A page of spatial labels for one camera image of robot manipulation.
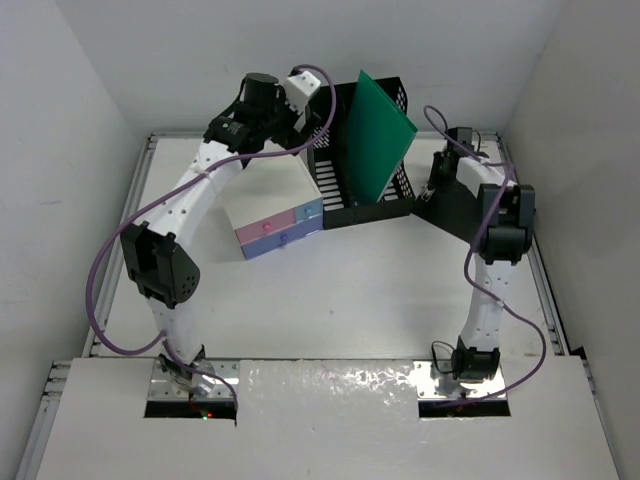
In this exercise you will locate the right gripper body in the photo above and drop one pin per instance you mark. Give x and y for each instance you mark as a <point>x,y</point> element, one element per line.
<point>441,179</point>

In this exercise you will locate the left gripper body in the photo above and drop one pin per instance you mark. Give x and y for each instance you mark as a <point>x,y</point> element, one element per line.
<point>278,123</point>

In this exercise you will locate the black clipboard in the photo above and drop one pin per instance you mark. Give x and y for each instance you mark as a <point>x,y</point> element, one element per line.
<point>451,208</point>

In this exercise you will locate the black mesh file organizer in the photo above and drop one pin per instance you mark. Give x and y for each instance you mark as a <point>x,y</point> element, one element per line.
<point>327,160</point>

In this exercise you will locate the green notebook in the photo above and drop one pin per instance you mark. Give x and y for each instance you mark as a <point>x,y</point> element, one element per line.
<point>378,136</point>

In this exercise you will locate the white drawer cabinet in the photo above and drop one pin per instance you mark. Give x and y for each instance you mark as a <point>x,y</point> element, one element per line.
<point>267,187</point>

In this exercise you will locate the light blue small drawer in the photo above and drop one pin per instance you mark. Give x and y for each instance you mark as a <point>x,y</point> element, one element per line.
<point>308,210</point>

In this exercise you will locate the pink drawer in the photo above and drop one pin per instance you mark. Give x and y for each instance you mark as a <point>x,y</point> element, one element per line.
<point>266,226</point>

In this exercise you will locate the purple wide drawer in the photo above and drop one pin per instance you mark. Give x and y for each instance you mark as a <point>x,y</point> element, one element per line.
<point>282,238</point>

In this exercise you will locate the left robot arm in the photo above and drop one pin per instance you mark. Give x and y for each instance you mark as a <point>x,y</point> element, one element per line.
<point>155,250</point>

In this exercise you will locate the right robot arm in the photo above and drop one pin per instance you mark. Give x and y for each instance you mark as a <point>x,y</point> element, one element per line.
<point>503,238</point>

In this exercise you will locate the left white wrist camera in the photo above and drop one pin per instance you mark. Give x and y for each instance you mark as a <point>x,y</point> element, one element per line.
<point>300,89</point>

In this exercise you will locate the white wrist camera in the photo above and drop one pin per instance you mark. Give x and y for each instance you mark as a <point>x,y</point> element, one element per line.
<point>466,136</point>
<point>300,89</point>

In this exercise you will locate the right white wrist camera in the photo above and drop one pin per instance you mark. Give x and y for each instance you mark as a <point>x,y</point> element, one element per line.
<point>466,136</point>

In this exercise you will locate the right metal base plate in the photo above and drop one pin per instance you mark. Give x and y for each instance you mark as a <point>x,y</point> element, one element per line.
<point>435,387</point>

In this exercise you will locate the metal base plate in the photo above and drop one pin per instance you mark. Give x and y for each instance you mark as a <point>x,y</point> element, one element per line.
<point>167,386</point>
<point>435,387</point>

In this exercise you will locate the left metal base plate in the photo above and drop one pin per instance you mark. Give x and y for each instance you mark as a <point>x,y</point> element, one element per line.
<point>167,386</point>

